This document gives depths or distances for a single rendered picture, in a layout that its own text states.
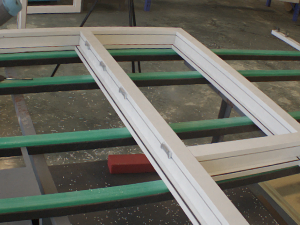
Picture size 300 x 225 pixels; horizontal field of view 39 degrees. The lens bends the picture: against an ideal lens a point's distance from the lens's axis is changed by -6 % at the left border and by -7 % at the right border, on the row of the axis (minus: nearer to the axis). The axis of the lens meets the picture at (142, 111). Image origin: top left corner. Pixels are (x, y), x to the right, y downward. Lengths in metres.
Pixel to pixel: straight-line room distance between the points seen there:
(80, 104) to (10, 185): 2.17
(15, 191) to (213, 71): 0.92
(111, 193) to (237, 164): 0.34
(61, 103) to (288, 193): 1.99
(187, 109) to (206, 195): 2.40
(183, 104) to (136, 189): 2.38
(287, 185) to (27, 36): 1.10
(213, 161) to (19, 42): 0.91
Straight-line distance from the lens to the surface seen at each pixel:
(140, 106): 1.20
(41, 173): 1.09
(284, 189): 1.56
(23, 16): 3.74
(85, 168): 1.52
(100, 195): 0.98
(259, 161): 1.18
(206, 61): 1.67
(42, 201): 0.95
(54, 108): 3.07
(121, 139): 1.20
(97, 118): 2.98
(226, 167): 1.11
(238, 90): 1.50
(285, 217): 1.51
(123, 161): 1.50
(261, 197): 2.07
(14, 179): 1.03
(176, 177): 1.03
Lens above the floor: 1.49
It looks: 28 degrees down
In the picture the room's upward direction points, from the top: 9 degrees clockwise
